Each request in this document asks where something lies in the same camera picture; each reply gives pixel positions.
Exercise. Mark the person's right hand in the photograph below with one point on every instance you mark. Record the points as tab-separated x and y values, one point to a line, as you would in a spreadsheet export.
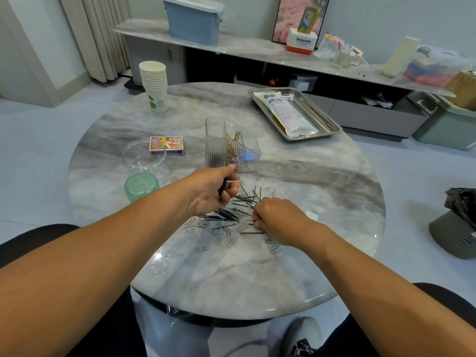
286	220

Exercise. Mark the person's left hand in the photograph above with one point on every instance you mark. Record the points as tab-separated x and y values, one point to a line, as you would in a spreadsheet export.
208	191

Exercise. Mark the pile of floss picks and clips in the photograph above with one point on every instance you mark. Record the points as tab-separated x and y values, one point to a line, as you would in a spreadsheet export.
238	212

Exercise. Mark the clear ribbed organizer box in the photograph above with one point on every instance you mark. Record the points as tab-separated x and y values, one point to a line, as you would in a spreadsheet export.
221	145

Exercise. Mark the colourful matchbox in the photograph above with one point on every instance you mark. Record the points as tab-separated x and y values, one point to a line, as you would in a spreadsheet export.
166	145

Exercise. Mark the pale green plastic lid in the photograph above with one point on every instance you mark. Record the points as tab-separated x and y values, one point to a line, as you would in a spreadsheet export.
141	182

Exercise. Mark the clear round plastic bowl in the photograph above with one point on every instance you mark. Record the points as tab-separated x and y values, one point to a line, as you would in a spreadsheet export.
143	156

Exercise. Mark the metal tray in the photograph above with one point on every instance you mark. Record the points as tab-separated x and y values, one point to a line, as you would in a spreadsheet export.
331	126

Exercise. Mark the clear printed plastic bag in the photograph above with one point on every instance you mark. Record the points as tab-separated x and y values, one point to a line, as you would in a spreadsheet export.
288	115

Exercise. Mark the group of white paper cups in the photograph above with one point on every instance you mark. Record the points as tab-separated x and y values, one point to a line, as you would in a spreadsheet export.
154	85

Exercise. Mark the person's right forearm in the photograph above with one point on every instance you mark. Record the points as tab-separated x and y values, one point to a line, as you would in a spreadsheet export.
401	297

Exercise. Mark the person's left forearm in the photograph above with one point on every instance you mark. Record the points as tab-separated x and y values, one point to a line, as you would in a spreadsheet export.
74	286

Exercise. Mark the white box in cabinet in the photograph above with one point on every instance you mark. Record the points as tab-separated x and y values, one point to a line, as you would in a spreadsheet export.
303	83

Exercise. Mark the grey cabinet with marble top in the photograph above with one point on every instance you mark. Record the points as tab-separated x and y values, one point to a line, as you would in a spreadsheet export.
223	42

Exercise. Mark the loose papers in cabinet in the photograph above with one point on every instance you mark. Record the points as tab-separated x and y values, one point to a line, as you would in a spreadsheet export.
379	101

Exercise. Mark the trash bin with black bag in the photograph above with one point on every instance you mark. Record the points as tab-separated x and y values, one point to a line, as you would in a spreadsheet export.
454	223

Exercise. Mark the blue storage box white lid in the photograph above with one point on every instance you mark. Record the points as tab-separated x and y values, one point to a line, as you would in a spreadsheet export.
192	20

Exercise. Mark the white and red small box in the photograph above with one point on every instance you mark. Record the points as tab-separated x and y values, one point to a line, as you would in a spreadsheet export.
301	42

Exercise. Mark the clear bag of snacks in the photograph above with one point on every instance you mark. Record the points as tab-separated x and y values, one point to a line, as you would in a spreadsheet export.
328	47

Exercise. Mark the colourful small packet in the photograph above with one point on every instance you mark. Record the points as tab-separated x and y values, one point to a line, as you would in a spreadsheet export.
356	52

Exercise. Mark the grey green storage bin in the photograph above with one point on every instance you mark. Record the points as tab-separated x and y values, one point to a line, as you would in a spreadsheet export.
446	122

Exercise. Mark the beige curtain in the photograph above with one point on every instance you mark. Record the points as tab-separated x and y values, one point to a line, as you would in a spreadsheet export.
93	33

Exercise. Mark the framed pink picture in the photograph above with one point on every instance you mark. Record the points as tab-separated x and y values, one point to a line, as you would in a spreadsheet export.
294	15

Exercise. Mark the small colourful box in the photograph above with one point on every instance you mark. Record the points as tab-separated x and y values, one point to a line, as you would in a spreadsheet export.
309	20

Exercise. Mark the cream paper roll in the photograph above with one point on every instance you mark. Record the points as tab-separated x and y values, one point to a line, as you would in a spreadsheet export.
401	57

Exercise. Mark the clear storage box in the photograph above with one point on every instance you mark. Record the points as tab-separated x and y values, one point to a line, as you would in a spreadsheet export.
437	67

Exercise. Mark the cardboard box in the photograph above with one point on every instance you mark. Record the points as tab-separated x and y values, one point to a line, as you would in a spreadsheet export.
462	90

